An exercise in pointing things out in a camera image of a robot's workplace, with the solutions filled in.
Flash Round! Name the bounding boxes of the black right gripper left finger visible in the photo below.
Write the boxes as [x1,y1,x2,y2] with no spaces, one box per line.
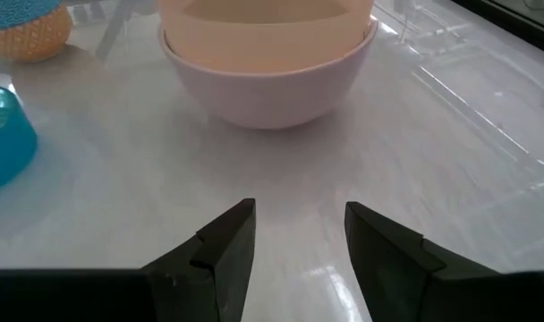
[140,198,257,322]

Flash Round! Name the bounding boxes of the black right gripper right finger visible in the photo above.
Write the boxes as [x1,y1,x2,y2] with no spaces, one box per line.
[344,200,501,322]

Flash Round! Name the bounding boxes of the clear acrylic shelf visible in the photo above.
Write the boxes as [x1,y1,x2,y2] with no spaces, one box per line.
[370,0,544,211]

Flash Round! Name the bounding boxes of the pink plastic bowl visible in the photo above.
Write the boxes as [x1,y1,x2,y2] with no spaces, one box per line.
[157,17,379,131]

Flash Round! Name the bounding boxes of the peach plastic bowl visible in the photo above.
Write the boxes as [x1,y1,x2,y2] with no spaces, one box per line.
[155,0,375,74]

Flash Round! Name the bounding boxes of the teal plastic bowl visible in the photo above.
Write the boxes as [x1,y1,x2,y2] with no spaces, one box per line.
[0,84,39,195]

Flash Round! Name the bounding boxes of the orange and blue woven basket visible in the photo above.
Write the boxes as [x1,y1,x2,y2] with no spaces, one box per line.
[0,4,73,64]

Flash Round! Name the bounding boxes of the blue dotted bowl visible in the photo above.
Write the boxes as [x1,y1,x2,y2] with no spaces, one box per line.
[0,0,63,32]

